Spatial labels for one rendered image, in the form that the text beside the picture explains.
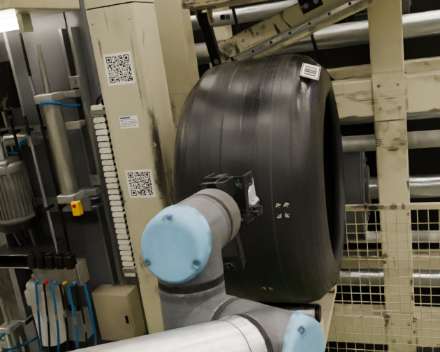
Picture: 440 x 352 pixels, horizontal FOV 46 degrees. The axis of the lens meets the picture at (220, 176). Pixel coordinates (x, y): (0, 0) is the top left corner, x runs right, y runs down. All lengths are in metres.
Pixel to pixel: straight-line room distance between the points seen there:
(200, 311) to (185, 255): 0.08
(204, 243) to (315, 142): 0.46
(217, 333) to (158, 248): 0.16
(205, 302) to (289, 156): 0.41
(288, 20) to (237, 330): 1.13
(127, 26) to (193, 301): 0.77
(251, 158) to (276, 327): 0.48
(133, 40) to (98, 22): 0.10
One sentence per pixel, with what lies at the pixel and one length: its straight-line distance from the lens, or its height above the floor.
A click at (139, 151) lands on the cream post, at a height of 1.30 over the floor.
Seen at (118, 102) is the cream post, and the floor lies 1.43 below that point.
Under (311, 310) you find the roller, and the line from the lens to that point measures 1.25.
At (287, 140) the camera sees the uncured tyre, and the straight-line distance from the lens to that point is 1.00.
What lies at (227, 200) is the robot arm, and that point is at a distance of 0.76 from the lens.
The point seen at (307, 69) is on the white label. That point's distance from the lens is 1.13.
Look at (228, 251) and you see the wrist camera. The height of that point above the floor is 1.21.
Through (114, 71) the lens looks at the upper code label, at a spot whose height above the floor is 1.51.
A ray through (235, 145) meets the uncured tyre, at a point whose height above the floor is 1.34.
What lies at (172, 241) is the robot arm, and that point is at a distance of 0.65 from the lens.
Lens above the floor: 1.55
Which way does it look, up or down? 15 degrees down
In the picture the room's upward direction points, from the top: 8 degrees counter-clockwise
